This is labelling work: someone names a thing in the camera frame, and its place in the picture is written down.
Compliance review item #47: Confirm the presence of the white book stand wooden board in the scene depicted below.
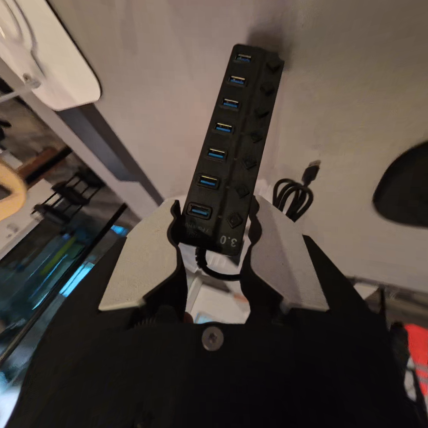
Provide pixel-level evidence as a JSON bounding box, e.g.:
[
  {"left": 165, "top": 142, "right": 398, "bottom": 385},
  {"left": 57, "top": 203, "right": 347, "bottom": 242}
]
[{"left": 0, "top": 0, "right": 101, "bottom": 221}]

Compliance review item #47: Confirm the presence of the black seven-port usb hub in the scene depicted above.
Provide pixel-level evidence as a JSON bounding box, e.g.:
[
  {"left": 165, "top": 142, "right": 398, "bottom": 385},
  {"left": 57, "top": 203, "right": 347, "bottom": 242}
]
[{"left": 177, "top": 43, "right": 285, "bottom": 257}]

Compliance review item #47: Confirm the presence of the black wire cart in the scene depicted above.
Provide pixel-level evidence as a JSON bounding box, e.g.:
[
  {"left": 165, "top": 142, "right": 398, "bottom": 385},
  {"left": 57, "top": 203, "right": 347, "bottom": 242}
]
[{"left": 32, "top": 167, "right": 105, "bottom": 225}]

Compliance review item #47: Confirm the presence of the black usb cable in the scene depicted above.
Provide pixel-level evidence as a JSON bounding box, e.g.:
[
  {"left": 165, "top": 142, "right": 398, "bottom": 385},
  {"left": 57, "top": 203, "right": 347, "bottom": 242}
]
[{"left": 272, "top": 160, "right": 322, "bottom": 222}]

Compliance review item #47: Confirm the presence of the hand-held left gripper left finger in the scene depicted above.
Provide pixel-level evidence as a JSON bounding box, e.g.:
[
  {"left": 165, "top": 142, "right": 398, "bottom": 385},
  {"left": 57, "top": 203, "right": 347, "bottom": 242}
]
[{"left": 98, "top": 200, "right": 188, "bottom": 315}]

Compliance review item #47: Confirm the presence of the orange red cloth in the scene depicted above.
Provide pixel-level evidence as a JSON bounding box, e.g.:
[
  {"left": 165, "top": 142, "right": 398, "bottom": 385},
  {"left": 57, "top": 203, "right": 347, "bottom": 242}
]
[{"left": 403, "top": 323, "right": 428, "bottom": 403}]

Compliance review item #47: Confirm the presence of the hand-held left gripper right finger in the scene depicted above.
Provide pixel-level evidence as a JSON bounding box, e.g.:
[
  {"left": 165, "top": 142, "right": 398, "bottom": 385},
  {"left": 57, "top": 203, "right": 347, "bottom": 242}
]
[{"left": 240, "top": 195, "right": 330, "bottom": 315}]

